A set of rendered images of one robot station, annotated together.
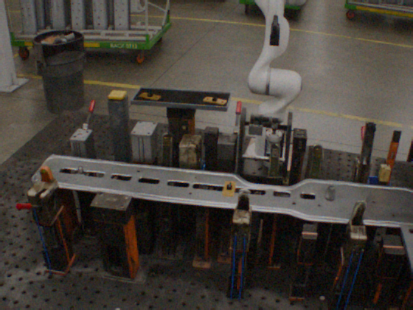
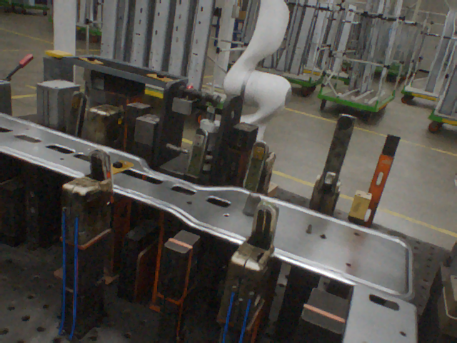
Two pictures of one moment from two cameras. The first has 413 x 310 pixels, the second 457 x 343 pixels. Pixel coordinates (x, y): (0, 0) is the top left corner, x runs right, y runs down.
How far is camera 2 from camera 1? 83 cm
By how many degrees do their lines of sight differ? 12
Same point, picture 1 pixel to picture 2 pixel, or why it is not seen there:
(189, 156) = (97, 126)
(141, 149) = (46, 107)
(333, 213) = (240, 230)
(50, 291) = not seen: outside the picture
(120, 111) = (56, 72)
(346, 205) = not seen: hidden behind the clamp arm
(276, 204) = (163, 197)
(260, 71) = (238, 68)
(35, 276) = not seen: outside the picture
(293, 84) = (275, 90)
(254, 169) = (180, 167)
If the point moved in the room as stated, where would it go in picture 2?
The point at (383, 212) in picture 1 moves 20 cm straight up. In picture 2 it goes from (331, 254) to (362, 153)
